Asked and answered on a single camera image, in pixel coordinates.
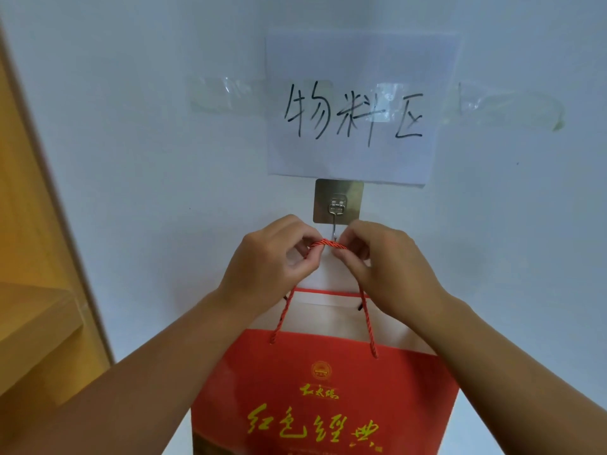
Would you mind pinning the person's left hand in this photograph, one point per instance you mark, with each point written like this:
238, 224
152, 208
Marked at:
258, 267

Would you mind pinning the person's right hand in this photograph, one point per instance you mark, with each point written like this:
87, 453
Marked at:
398, 274

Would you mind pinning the person's right thumb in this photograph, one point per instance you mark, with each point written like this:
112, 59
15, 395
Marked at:
350, 265

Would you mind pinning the person's left thumb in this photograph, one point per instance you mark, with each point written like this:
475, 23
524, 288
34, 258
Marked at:
307, 266

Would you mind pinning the person's right forearm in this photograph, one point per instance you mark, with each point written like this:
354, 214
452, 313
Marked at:
512, 388

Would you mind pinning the person's left forearm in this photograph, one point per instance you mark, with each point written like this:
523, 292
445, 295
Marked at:
142, 388

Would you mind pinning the white handwritten paper sign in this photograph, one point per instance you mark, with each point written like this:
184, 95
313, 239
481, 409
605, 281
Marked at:
351, 151

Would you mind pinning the clear tape strip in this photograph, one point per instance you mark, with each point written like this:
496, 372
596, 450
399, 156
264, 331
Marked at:
218, 97

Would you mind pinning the metal adhesive wall hook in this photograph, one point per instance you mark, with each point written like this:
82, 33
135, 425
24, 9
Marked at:
325, 196

